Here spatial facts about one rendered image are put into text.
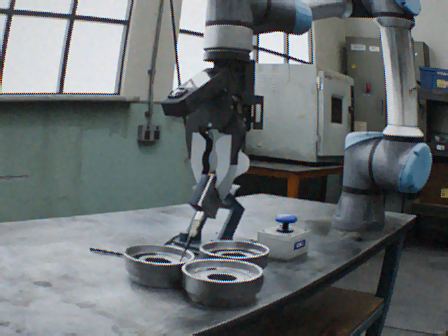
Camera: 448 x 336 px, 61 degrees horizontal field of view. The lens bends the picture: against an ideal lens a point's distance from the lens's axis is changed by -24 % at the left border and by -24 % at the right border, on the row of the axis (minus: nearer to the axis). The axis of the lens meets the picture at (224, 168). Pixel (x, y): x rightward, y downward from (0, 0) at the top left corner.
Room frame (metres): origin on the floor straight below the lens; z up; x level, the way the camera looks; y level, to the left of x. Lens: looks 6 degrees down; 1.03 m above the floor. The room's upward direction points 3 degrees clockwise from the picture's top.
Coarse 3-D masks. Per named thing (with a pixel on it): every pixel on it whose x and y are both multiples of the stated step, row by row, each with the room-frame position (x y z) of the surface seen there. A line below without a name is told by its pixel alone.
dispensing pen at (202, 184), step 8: (208, 176) 0.68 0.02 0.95; (216, 176) 0.70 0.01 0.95; (200, 184) 0.68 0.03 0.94; (200, 192) 0.67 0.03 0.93; (192, 200) 0.67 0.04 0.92; (200, 208) 0.67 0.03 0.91; (200, 216) 0.67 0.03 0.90; (208, 216) 0.68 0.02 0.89; (192, 224) 0.66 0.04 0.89; (200, 224) 0.66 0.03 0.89; (192, 232) 0.66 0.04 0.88
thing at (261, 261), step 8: (232, 240) 0.76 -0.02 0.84; (200, 248) 0.70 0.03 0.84; (208, 248) 0.74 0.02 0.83; (216, 248) 0.75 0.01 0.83; (224, 248) 0.76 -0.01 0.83; (232, 248) 0.76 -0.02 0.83; (240, 248) 0.76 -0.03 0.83; (248, 248) 0.75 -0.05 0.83; (256, 248) 0.75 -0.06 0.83; (264, 248) 0.73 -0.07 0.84; (200, 256) 0.70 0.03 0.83; (208, 256) 0.68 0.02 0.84; (216, 256) 0.67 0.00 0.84; (224, 256) 0.66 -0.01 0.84; (232, 256) 0.73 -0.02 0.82; (240, 256) 0.73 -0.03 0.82; (248, 256) 0.71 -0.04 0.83; (256, 256) 0.67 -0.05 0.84; (264, 256) 0.68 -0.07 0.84; (256, 264) 0.67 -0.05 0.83; (264, 264) 0.68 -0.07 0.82
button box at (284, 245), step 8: (264, 232) 0.82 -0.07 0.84; (272, 232) 0.81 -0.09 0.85; (280, 232) 0.81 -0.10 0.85; (288, 232) 0.81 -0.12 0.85; (296, 232) 0.82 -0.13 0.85; (304, 232) 0.82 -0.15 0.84; (264, 240) 0.81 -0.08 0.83; (272, 240) 0.80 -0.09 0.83; (280, 240) 0.79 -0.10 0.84; (288, 240) 0.78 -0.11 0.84; (296, 240) 0.80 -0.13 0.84; (304, 240) 0.82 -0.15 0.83; (272, 248) 0.80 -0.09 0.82; (280, 248) 0.79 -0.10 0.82; (288, 248) 0.78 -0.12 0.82; (296, 248) 0.80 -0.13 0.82; (304, 248) 0.82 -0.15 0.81; (272, 256) 0.80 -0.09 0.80; (280, 256) 0.79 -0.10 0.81; (288, 256) 0.78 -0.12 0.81; (296, 256) 0.80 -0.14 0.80
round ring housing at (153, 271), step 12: (132, 252) 0.67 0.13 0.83; (144, 252) 0.69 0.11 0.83; (156, 252) 0.69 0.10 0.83; (168, 252) 0.70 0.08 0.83; (180, 252) 0.69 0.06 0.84; (132, 264) 0.61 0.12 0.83; (144, 264) 0.60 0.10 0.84; (156, 264) 0.60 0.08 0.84; (168, 264) 0.60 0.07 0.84; (180, 264) 0.61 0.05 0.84; (132, 276) 0.62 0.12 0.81; (144, 276) 0.60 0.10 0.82; (156, 276) 0.60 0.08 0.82; (168, 276) 0.60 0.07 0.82; (180, 276) 0.61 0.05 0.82; (168, 288) 0.61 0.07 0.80
